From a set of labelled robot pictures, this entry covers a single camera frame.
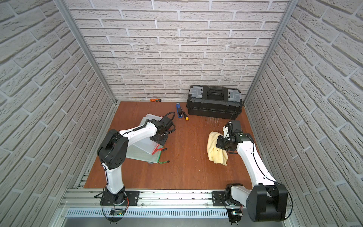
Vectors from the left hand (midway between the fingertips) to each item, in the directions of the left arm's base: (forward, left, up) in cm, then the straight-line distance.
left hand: (161, 138), depth 93 cm
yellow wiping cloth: (-15, -33, +8) cm, 37 cm away
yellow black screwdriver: (+19, -17, -1) cm, 26 cm away
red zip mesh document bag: (-4, +8, -1) cm, 9 cm away
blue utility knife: (+26, -11, -1) cm, 28 cm away
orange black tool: (+41, +9, -3) cm, 42 cm away
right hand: (-9, -37, +9) cm, 39 cm away
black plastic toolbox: (+22, -37, +14) cm, 45 cm away
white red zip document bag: (+22, +12, -4) cm, 25 cm away
